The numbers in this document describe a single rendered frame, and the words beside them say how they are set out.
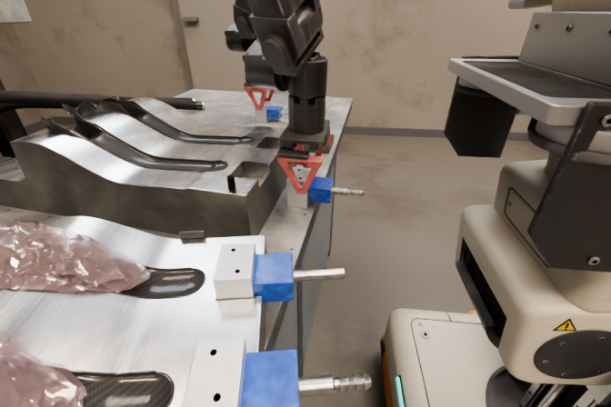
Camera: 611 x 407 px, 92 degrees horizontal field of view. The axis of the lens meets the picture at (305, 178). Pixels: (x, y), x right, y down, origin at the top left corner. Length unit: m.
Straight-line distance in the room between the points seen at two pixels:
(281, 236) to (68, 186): 0.34
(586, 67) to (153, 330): 0.49
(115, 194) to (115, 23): 3.09
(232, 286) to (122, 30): 3.32
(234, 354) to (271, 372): 0.03
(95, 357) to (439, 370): 0.83
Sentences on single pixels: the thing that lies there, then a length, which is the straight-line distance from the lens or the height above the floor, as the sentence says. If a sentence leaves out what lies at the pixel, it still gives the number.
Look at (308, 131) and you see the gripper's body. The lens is 0.45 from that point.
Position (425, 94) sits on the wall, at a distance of 3.09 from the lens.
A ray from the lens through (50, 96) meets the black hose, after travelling 1.00.
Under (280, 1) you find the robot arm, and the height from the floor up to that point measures 1.11.
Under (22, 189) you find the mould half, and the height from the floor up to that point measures 0.84.
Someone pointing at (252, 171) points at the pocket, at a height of 0.87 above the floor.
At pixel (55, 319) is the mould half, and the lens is 0.34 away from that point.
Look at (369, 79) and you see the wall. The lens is 2.97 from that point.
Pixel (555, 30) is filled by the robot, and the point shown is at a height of 1.08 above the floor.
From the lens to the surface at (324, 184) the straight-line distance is 0.51.
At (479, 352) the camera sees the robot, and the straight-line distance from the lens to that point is 1.06.
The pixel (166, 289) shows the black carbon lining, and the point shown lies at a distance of 0.36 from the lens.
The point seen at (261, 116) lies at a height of 0.82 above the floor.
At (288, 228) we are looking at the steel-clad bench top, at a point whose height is 0.80.
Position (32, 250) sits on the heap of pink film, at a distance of 0.37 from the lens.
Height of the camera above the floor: 1.10
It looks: 30 degrees down
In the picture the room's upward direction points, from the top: straight up
